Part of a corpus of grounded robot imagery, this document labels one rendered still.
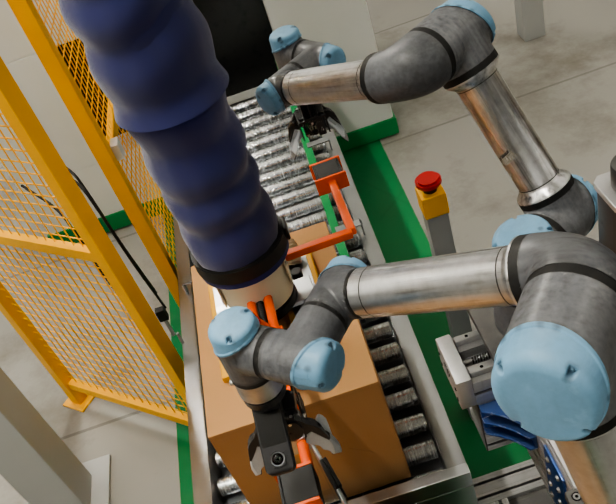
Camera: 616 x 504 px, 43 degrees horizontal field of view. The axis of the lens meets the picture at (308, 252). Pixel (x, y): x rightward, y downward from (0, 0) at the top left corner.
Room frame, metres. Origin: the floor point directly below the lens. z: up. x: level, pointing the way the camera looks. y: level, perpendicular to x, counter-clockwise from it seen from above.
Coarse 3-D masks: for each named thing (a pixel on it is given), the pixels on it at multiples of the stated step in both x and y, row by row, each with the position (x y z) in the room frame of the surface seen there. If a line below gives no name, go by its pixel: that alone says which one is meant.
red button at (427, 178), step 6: (420, 174) 1.62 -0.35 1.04; (426, 174) 1.61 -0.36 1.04; (432, 174) 1.60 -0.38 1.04; (438, 174) 1.60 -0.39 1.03; (420, 180) 1.59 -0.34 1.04; (426, 180) 1.58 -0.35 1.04; (432, 180) 1.57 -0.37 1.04; (438, 180) 1.57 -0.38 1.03; (420, 186) 1.58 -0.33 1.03; (426, 186) 1.57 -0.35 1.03; (432, 186) 1.56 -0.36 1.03; (438, 186) 1.56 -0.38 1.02; (426, 192) 1.58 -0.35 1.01; (432, 192) 1.57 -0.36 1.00
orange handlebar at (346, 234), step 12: (336, 192) 1.60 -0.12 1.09; (336, 204) 1.56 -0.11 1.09; (348, 216) 1.49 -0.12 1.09; (348, 228) 1.45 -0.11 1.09; (324, 240) 1.44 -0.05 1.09; (336, 240) 1.44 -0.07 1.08; (288, 252) 1.45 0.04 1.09; (300, 252) 1.44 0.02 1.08; (264, 300) 1.32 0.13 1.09; (276, 324) 1.23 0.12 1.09; (300, 444) 0.90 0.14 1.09; (300, 456) 0.88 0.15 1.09
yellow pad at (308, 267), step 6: (306, 258) 1.54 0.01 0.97; (312, 258) 1.54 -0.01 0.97; (300, 264) 1.52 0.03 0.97; (306, 264) 1.51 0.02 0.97; (312, 264) 1.51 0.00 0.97; (294, 270) 1.48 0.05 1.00; (300, 270) 1.47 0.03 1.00; (306, 270) 1.49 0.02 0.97; (312, 270) 1.49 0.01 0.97; (294, 276) 1.47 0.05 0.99; (300, 276) 1.47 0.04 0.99; (312, 276) 1.47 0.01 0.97; (318, 276) 1.46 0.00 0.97; (312, 282) 1.44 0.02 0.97; (300, 306) 1.38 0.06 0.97; (294, 312) 1.36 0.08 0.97
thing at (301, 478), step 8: (304, 464) 0.85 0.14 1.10; (312, 464) 0.85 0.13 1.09; (296, 472) 0.84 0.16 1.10; (304, 472) 0.83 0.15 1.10; (312, 472) 0.82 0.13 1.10; (280, 480) 0.83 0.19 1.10; (288, 480) 0.83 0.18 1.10; (296, 480) 0.82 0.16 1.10; (304, 480) 0.81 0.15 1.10; (312, 480) 0.81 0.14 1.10; (280, 488) 0.82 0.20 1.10; (288, 488) 0.81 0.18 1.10; (296, 488) 0.80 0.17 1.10; (304, 488) 0.80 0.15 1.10; (312, 488) 0.79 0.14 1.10; (320, 488) 0.81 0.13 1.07; (288, 496) 0.80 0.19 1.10; (296, 496) 0.79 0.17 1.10; (304, 496) 0.78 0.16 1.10; (312, 496) 0.78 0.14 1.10; (320, 496) 0.78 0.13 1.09
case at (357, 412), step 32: (320, 224) 1.68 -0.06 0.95; (320, 256) 1.55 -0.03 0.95; (288, 320) 1.37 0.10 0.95; (352, 352) 1.20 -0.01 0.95; (224, 384) 1.25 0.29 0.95; (352, 384) 1.11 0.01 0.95; (224, 416) 1.15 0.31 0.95; (352, 416) 1.10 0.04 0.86; (384, 416) 1.09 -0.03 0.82; (224, 448) 1.11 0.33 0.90; (320, 448) 1.10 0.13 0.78; (352, 448) 1.10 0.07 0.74; (384, 448) 1.09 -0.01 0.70; (256, 480) 1.11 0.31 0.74; (320, 480) 1.10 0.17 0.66; (352, 480) 1.10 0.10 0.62; (384, 480) 1.10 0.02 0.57
